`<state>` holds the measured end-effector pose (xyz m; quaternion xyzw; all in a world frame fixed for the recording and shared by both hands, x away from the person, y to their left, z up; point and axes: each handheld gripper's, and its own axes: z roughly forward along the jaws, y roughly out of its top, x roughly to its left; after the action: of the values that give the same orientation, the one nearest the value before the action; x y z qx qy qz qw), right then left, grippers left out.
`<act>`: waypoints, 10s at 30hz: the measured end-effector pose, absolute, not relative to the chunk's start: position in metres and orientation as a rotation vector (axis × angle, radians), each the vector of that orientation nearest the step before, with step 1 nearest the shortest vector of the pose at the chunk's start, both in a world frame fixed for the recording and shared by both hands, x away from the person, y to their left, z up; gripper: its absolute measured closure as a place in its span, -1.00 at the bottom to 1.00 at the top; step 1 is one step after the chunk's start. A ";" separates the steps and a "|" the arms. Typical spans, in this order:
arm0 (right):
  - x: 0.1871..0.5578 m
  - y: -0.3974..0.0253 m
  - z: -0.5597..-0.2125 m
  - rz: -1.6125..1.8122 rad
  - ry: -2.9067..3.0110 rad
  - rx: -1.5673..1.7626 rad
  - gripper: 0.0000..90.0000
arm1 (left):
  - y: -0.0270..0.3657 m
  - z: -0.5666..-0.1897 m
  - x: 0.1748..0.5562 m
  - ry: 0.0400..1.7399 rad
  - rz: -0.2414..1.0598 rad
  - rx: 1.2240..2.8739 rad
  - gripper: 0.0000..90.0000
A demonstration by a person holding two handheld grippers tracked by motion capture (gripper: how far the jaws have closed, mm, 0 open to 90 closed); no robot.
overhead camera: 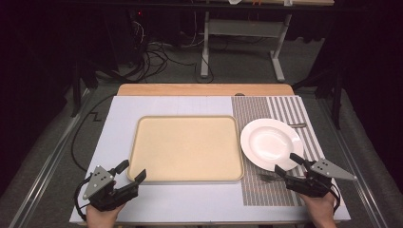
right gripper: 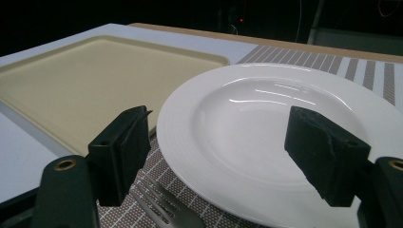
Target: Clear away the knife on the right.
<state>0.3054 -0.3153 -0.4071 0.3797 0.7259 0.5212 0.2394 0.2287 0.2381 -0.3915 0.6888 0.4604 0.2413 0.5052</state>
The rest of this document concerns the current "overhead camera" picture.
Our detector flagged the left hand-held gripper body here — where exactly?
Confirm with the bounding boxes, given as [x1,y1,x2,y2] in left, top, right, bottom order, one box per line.
[83,164,141,213]

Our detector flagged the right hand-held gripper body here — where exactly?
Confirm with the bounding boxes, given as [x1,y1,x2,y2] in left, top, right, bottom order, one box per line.
[285,158,358,199]

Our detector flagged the silver metal fork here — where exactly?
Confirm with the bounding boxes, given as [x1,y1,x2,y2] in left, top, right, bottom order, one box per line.
[259,173,288,183]

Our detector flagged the white round plate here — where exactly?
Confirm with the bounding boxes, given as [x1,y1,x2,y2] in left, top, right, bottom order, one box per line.
[240,118,304,173]

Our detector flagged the beige plastic tray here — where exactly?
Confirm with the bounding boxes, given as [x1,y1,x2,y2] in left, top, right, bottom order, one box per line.
[126,115,245,184]

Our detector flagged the person's left hand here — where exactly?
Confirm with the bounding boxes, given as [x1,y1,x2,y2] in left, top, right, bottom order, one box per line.
[85,203,126,228]

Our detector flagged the person's right hand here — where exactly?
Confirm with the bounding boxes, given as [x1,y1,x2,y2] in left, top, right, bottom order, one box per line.
[298,191,338,228]

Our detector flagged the black metal stand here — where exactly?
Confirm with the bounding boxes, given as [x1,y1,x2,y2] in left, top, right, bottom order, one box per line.
[70,60,99,118]
[291,70,345,130]

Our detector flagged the brown striped woven placemat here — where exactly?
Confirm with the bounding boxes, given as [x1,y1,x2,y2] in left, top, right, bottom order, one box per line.
[231,95,345,207]

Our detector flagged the pale white board sheet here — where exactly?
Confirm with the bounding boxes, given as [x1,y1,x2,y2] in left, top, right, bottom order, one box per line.
[69,94,352,223]

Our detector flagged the light wooden table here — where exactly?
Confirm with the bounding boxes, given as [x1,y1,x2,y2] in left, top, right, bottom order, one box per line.
[116,83,296,97]

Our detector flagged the light wooden shelf board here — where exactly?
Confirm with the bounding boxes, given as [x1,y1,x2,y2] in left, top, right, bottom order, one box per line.
[218,0,336,7]

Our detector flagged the aluminium floor rail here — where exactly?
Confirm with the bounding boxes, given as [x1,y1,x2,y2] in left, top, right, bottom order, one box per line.
[317,96,383,228]
[8,88,91,228]

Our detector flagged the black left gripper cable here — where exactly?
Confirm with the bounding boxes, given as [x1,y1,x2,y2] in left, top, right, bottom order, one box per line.
[73,175,93,222]

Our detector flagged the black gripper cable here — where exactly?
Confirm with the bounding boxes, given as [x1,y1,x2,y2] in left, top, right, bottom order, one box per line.
[329,183,342,214]
[73,175,93,222]

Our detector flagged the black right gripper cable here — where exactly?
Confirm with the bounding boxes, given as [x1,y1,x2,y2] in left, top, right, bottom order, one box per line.
[329,183,342,214]

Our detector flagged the long black floor cable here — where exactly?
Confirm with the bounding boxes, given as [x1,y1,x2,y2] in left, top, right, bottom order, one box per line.
[70,94,119,174]

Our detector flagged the tangle of black cables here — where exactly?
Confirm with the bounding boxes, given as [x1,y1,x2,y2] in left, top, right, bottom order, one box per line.
[125,18,199,84]

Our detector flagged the looped black cable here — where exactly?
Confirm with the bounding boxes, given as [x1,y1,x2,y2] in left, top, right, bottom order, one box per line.
[193,53,215,85]

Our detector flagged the white metal desk frame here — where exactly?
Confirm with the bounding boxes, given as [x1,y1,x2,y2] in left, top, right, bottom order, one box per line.
[200,11,294,83]

